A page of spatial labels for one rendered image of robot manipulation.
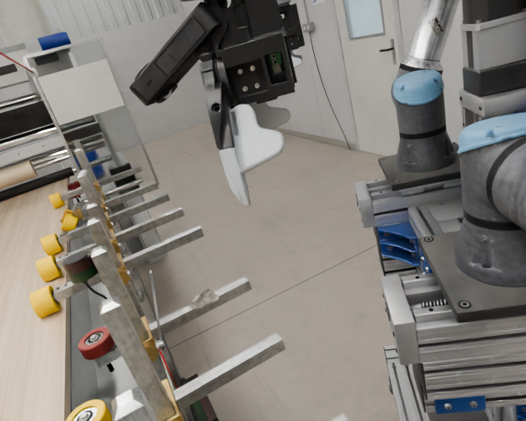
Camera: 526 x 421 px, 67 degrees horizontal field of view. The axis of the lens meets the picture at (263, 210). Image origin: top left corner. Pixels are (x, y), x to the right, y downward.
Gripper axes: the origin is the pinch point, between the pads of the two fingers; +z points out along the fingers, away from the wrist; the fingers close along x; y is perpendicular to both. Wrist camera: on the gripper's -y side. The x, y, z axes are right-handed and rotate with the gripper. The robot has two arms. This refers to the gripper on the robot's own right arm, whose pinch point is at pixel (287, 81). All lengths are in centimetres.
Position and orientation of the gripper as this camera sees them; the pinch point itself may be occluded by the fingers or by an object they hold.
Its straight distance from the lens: 125.9
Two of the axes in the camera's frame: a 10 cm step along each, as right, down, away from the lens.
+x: 1.1, -4.2, 9.0
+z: 2.6, 8.8, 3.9
